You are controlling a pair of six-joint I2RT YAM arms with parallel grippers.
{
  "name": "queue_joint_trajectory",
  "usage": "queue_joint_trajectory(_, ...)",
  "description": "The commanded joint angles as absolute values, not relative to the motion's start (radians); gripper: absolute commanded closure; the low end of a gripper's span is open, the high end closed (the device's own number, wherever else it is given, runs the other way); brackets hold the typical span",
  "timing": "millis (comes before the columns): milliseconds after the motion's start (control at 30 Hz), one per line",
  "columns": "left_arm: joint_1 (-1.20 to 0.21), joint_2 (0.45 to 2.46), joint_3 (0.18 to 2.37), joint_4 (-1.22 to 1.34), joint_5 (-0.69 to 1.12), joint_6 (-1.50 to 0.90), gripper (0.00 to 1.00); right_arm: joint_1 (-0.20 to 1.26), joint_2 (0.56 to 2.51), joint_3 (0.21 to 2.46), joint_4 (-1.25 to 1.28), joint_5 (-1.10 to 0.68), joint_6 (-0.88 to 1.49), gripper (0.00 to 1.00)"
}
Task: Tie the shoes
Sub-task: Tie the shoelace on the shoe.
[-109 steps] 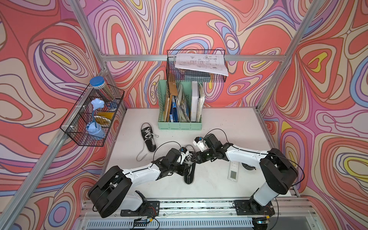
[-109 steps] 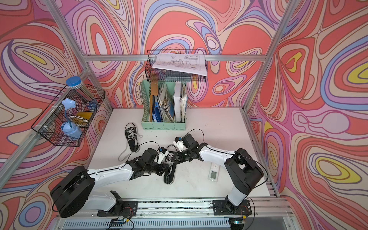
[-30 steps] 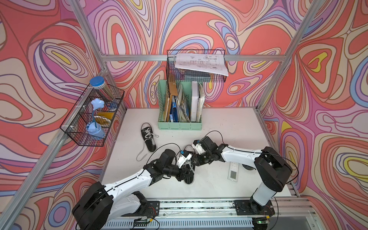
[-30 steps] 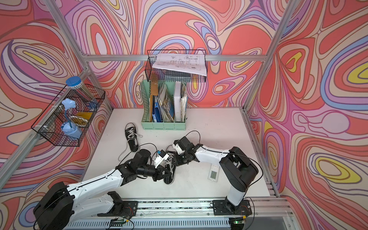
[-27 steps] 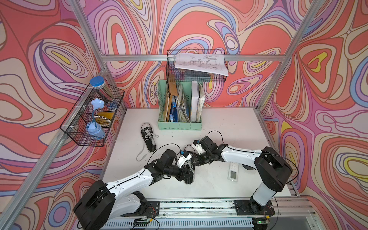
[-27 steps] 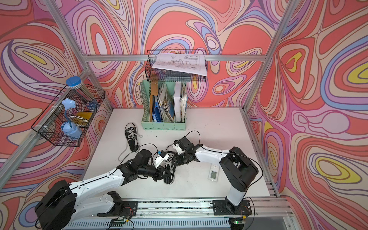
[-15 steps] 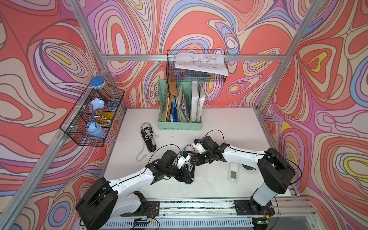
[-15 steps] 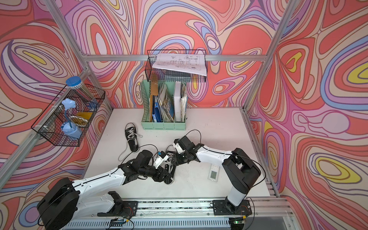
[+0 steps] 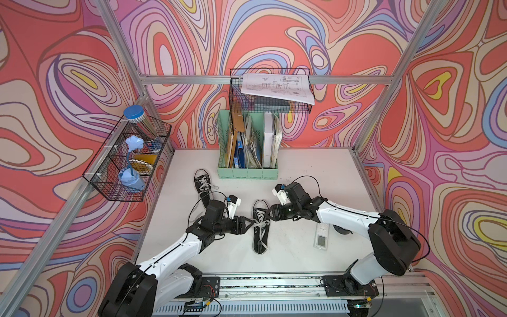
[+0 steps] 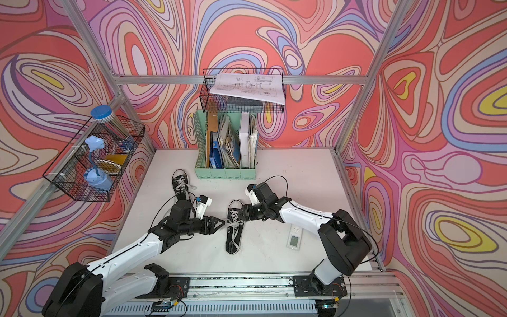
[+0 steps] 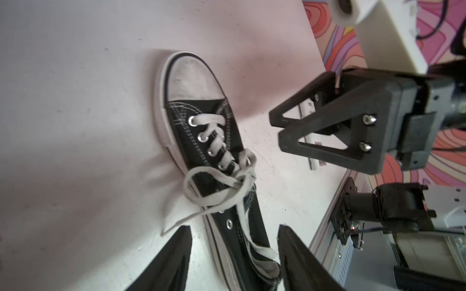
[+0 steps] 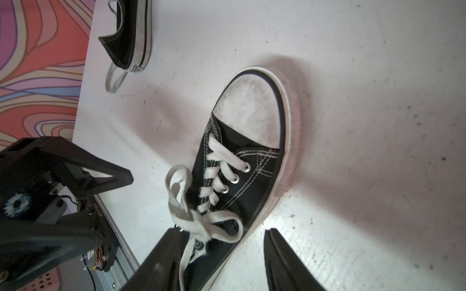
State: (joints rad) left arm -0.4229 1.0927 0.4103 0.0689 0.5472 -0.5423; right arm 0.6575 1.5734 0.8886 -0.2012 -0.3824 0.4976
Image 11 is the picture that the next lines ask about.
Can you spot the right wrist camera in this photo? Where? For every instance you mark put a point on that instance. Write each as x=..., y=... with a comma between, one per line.
x=386, y=31

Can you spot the black sneaker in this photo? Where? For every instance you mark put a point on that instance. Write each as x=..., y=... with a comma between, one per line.
x=196, y=124

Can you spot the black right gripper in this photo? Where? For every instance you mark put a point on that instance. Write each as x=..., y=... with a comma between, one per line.
x=377, y=113

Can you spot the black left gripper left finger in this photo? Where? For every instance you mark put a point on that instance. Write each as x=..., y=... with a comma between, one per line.
x=168, y=271

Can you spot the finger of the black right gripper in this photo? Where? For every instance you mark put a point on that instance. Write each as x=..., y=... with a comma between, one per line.
x=309, y=109

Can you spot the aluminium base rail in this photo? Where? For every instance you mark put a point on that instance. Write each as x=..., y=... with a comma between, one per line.
x=418, y=261

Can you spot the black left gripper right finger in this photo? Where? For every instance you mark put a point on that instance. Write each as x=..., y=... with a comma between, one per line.
x=300, y=269

